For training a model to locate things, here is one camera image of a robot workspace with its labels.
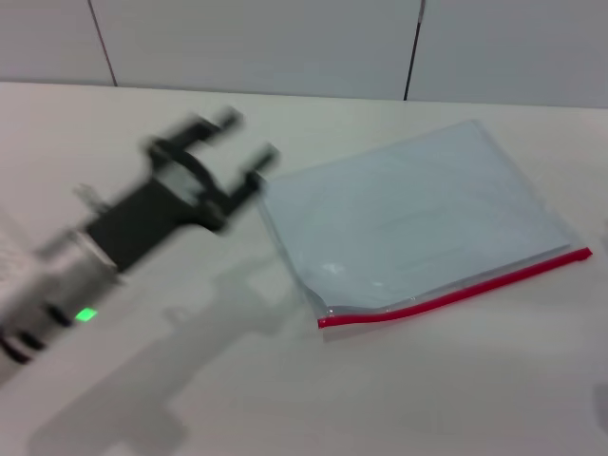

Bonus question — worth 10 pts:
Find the clear document bag red zipper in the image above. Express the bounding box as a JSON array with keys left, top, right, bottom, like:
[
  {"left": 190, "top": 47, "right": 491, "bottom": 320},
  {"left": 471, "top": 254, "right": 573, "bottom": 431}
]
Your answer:
[{"left": 258, "top": 118, "right": 594, "bottom": 343}]

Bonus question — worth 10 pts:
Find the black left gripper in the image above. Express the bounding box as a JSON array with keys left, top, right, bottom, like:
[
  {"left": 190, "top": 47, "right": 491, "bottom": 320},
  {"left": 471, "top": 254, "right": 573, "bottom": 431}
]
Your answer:
[{"left": 85, "top": 107, "right": 282, "bottom": 275}]

